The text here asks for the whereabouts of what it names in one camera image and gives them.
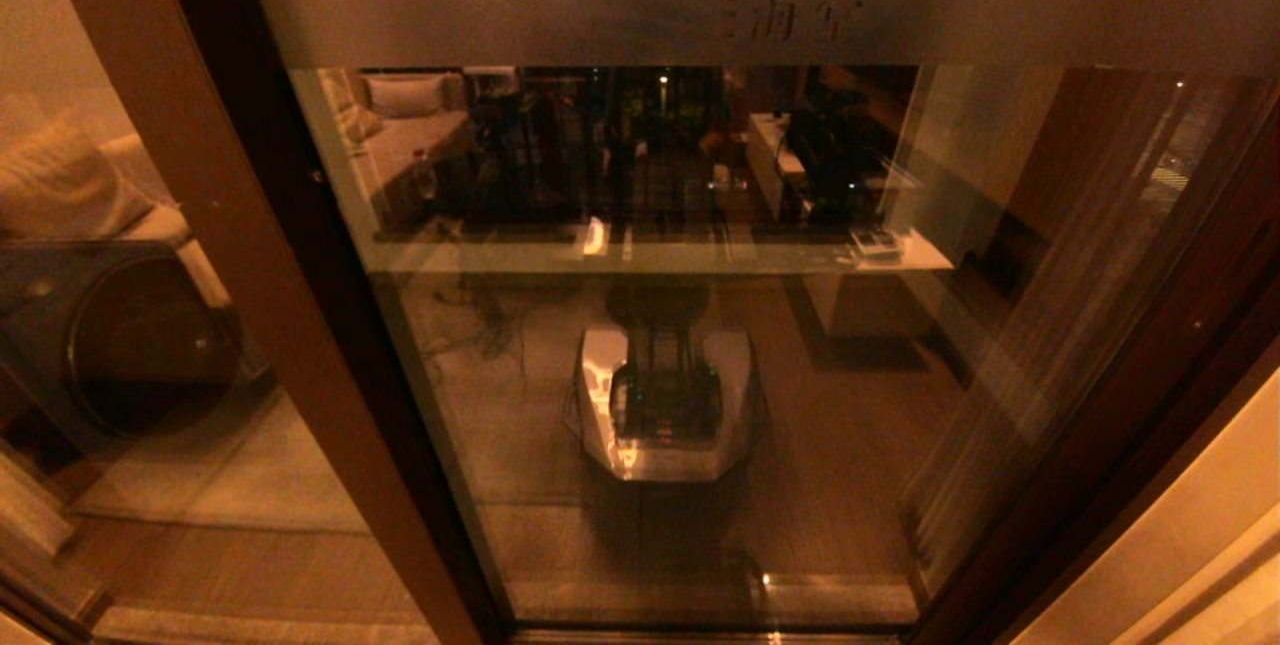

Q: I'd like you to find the front-load washing machine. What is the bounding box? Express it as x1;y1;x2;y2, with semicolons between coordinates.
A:
0;240;261;446

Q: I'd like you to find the dark brown door jamb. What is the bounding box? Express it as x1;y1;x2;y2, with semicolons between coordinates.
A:
990;325;1280;645

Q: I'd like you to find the fixed glass door brown frame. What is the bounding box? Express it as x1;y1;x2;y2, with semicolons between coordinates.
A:
0;0;491;645

